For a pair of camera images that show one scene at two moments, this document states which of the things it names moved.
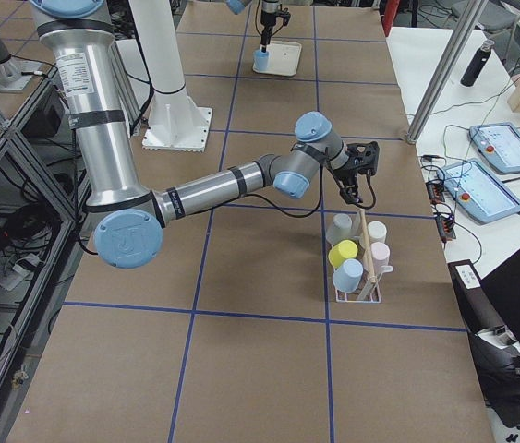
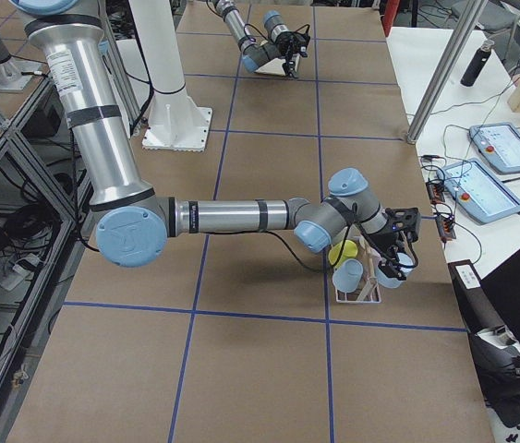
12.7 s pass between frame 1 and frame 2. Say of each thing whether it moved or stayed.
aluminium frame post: stayed
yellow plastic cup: stayed
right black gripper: moved
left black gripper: moved
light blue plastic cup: moved
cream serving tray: stayed
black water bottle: stayed
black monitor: stayed
